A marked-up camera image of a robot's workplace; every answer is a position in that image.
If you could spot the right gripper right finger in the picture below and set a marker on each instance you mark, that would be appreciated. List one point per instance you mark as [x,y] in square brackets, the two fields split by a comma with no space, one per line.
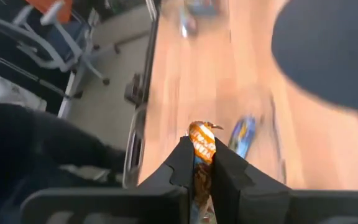
[232,177]

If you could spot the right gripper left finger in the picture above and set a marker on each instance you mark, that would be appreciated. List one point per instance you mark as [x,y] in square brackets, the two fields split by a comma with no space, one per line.
[179,168]

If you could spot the green candy bar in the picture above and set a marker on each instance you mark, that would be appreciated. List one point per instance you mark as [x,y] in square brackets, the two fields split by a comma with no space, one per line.
[202,146]

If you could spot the blue chocolate chip granola bar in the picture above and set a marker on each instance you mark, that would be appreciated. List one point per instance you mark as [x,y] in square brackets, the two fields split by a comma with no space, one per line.
[242,135]

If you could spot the light blue granola bar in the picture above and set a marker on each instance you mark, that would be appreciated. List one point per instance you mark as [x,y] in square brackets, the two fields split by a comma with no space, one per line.
[202,7]

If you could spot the clear plastic bin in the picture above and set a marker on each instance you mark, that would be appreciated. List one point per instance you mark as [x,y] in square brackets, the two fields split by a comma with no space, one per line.
[134,149]

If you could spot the blue candy bar on table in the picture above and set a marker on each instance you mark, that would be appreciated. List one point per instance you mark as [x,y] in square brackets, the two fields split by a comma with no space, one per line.
[187,23]

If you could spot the person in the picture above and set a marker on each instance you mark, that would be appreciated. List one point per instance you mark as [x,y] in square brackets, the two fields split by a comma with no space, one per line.
[26,140]

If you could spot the dark round plate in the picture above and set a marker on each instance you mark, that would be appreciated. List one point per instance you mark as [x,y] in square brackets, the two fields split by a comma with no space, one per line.
[328,53]

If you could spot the grey office chair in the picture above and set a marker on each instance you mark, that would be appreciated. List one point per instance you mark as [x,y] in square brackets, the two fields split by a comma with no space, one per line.
[57,53]

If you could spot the orange fabric item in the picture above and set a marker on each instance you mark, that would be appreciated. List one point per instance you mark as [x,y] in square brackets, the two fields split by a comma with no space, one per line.
[50,7]

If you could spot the black metal table frame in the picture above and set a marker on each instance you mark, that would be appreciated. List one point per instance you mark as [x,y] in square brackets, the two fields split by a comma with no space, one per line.
[150,56]

